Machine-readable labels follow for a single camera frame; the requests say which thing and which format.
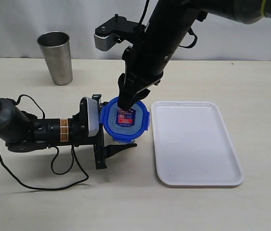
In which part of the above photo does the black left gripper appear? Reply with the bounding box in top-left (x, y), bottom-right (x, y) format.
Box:
top-left (72, 94), bottom-right (137, 169)

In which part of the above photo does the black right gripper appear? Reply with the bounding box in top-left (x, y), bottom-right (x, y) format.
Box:
top-left (94, 16), bottom-right (163, 108)

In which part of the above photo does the blue plastic lid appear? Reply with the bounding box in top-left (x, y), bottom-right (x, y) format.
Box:
top-left (99, 97), bottom-right (150, 140)

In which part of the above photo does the stainless steel cup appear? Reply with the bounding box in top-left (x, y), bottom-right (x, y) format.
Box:
top-left (37, 31), bottom-right (73, 86)

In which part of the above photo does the clear plastic tall container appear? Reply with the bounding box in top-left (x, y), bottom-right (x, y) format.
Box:
top-left (113, 138), bottom-right (135, 144)

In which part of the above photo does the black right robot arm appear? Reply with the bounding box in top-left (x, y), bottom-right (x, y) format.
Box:
top-left (94, 0), bottom-right (271, 110)

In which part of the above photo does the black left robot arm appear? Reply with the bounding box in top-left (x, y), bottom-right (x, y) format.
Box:
top-left (0, 94), bottom-right (137, 169)

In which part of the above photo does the white rectangular tray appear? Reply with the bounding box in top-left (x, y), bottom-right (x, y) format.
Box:
top-left (151, 101), bottom-right (244, 188)

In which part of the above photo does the white backdrop curtain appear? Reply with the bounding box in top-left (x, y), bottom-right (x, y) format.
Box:
top-left (0, 0), bottom-right (271, 61)

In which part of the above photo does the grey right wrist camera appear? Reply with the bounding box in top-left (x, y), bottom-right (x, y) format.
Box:
top-left (94, 34), bottom-right (117, 51)

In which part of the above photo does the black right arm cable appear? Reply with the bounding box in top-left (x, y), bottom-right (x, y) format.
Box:
top-left (139, 0), bottom-right (198, 49)

